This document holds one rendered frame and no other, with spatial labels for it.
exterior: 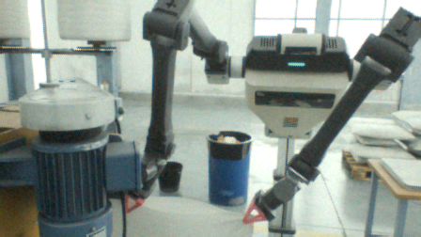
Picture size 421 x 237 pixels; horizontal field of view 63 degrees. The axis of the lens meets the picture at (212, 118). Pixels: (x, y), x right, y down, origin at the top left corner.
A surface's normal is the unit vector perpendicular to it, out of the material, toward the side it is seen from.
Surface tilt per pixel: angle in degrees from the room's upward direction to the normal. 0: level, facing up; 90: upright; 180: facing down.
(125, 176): 90
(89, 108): 91
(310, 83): 40
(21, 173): 90
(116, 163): 90
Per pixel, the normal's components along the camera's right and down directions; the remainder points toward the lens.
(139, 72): -0.17, 0.20
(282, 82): -0.09, -0.62
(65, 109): 0.32, 0.21
